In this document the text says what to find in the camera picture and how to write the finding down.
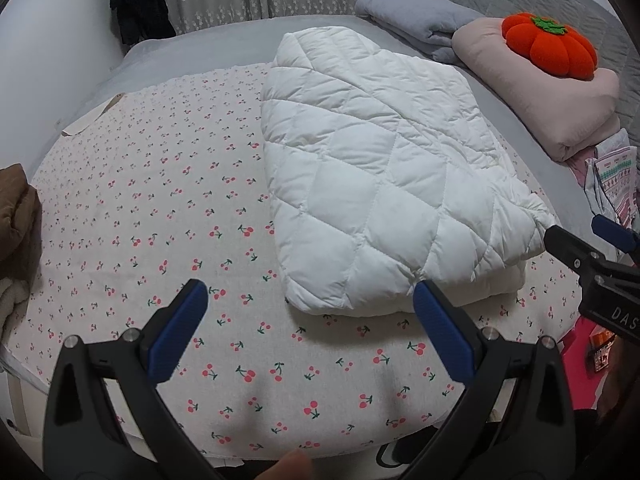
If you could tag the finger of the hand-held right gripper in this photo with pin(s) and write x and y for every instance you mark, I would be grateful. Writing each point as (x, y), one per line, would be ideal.
(617, 232)
(565, 245)

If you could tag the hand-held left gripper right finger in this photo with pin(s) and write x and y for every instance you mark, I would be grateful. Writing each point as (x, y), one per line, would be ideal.
(440, 325)

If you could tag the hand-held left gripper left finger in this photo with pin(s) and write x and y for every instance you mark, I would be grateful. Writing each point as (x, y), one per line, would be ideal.
(175, 325)

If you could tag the white quilted hooded jacket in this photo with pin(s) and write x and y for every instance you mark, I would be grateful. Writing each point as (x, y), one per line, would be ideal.
(375, 170)

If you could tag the dark hanging clothes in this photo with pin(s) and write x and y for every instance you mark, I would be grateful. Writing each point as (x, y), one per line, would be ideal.
(140, 5)

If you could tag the person's left hand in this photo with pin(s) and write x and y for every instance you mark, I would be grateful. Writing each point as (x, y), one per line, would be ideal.
(287, 467)

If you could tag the small orange packet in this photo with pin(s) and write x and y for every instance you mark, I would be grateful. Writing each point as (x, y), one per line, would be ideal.
(602, 352)

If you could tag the pink patterned cloth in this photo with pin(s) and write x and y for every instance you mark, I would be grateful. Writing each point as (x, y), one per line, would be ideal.
(615, 175)

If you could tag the bright pink object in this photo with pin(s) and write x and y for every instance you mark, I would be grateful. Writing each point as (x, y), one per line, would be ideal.
(577, 360)

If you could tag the cherry print bed mat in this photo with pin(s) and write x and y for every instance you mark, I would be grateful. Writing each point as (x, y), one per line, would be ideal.
(150, 200)

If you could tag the black shoe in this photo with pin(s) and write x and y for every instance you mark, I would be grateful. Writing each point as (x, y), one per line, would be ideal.
(395, 452)

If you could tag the pink folded quilt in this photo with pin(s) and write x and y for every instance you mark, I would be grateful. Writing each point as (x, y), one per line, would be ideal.
(525, 90)

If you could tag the beige fleece garment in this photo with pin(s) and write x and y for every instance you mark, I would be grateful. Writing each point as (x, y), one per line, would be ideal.
(10, 300)

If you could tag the orange pumpkin plush cushion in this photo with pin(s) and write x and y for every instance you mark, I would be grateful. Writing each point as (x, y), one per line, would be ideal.
(550, 50)

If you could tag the brown folded jacket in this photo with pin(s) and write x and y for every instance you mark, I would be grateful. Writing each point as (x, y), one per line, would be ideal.
(17, 210)

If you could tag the grey folded blanket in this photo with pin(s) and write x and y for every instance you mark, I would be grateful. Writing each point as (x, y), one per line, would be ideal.
(410, 10)

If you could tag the grey bed sheet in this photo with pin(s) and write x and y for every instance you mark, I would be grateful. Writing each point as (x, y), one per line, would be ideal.
(210, 45)

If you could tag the white bed frame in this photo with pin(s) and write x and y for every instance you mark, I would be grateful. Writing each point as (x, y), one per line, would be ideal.
(15, 400)

